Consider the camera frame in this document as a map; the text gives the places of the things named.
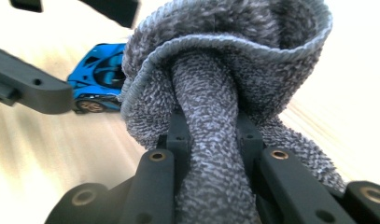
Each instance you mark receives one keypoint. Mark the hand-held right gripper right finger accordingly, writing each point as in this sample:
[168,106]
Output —
[250,137]

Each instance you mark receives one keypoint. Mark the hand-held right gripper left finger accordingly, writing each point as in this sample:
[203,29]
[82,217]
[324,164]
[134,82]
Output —
[178,130]

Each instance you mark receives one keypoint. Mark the grey terry towel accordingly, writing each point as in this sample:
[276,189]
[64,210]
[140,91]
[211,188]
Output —
[215,102]

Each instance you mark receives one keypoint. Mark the blue toy car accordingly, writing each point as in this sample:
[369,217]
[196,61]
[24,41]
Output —
[97,74]

